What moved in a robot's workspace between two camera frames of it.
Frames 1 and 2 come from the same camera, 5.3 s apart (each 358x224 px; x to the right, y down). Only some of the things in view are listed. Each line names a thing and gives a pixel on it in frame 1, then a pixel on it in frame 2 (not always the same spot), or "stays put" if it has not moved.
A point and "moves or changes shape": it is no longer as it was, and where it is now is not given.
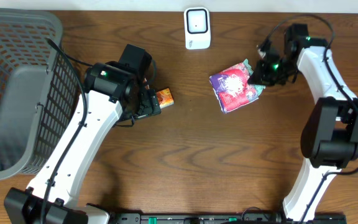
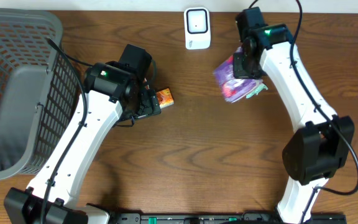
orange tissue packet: [165, 98] stays put
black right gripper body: [276, 73] -> [247, 68]
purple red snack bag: [232, 88] moves or changes shape
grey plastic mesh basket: [27, 89] stays put
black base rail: [222, 218] stays put
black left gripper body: [151, 104] stays put
